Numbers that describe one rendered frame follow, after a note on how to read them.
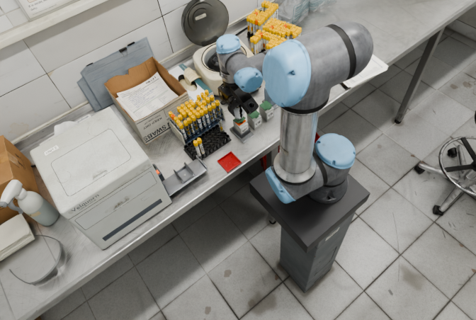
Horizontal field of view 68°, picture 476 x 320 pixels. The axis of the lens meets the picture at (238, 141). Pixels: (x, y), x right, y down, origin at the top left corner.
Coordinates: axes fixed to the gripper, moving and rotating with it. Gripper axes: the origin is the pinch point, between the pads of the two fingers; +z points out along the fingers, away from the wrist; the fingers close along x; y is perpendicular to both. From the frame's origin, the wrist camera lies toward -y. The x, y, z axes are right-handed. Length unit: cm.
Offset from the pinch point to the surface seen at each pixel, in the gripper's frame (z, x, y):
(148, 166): -16.0, 39.9, -6.3
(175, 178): 6.3, 32.6, -0.8
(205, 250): 98, 33, 5
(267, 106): 3.6, -13.4, -0.3
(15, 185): -13, 74, 19
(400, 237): 98, -56, -63
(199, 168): 6.3, 23.5, -3.4
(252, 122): 6.4, -4.9, -0.7
